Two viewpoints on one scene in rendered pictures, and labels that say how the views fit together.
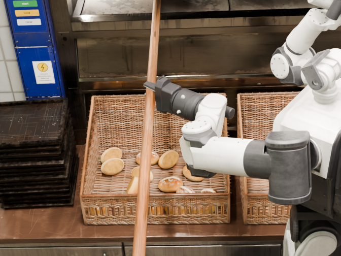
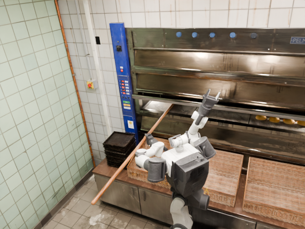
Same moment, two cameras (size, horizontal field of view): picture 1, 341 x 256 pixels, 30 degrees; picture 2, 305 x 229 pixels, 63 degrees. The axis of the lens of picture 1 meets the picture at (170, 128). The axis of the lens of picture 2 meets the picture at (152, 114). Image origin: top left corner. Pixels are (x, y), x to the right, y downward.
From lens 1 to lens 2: 0.84 m
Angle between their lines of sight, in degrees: 22
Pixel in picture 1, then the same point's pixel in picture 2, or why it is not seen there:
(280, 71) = not seen: hidden behind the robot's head
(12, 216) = (109, 168)
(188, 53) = (176, 127)
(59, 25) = (136, 110)
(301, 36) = (191, 128)
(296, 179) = (154, 173)
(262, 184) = not seen: hidden behind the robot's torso
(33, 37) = (128, 112)
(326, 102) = (178, 151)
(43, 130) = (122, 142)
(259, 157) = (146, 164)
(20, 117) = (118, 137)
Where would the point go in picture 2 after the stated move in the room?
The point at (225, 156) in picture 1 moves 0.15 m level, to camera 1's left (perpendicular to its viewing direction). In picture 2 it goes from (140, 161) to (122, 158)
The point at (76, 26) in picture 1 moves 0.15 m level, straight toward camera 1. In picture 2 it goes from (141, 111) to (138, 117)
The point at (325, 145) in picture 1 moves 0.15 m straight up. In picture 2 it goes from (169, 165) to (168, 147)
